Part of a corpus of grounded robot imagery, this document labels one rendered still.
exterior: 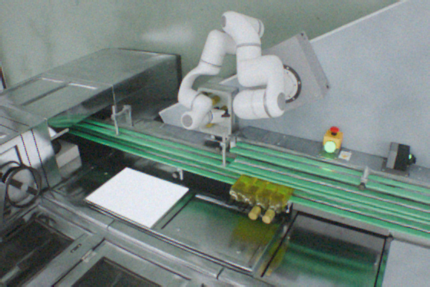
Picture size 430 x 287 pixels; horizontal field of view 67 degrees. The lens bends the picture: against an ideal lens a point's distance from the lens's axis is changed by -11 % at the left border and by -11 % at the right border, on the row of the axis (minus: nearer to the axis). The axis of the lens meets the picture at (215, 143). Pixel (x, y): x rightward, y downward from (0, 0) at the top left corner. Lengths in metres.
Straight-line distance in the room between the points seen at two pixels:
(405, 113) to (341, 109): 0.26
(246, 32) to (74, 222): 1.14
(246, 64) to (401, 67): 0.60
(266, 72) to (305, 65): 0.28
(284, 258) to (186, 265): 0.39
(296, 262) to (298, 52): 0.81
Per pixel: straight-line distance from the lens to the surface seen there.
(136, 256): 1.53
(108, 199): 1.77
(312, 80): 1.39
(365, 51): 1.45
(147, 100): 2.43
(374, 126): 1.54
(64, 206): 1.84
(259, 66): 1.16
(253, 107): 1.15
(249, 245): 1.48
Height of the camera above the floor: 2.15
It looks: 49 degrees down
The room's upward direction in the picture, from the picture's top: 132 degrees counter-clockwise
